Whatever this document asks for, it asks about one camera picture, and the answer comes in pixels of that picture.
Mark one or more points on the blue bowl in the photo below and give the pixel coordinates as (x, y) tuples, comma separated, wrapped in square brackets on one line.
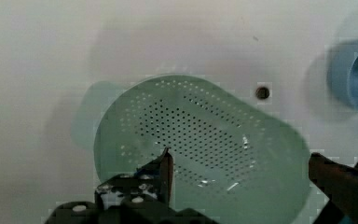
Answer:
[(342, 74)]

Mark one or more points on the green oval strainer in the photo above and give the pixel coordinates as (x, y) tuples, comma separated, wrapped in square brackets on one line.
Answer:
[(231, 161)]

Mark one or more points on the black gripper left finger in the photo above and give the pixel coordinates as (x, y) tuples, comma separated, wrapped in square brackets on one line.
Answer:
[(135, 193)]

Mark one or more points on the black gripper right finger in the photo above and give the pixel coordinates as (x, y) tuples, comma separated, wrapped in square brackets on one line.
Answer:
[(338, 182)]

